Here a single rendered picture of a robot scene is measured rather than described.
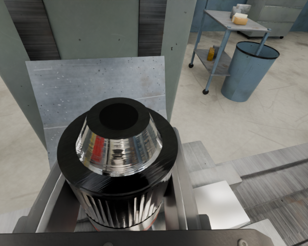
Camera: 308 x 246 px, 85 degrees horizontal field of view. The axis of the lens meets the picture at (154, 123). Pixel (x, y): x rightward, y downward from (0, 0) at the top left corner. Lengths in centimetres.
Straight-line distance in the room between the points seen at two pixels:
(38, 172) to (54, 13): 136
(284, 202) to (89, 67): 54
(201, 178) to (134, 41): 34
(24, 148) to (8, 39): 146
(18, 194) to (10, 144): 53
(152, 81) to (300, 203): 44
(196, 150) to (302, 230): 25
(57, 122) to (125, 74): 21
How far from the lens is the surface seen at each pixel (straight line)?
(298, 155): 60
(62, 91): 46
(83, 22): 43
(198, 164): 34
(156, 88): 47
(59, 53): 46
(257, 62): 224
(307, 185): 55
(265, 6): 512
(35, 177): 163
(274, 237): 29
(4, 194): 167
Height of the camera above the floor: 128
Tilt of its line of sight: 45 degrees down
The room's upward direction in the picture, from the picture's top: 7 degrees clockwise
